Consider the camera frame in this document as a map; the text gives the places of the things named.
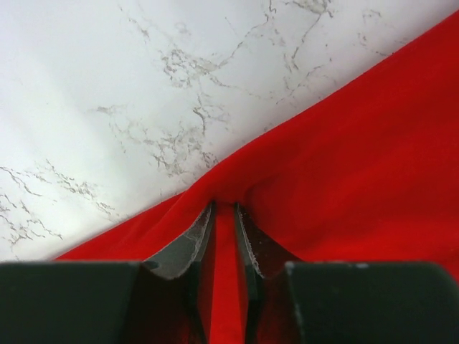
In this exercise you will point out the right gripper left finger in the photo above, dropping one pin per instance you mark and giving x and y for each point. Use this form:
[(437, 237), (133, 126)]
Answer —
[(188, 261)]

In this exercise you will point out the bright red t shirt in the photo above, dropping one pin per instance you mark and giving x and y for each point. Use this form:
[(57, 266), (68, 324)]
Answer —
[(368, 174)]

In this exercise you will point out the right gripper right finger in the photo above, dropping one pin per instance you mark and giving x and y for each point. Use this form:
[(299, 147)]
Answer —
[(266, 306)]

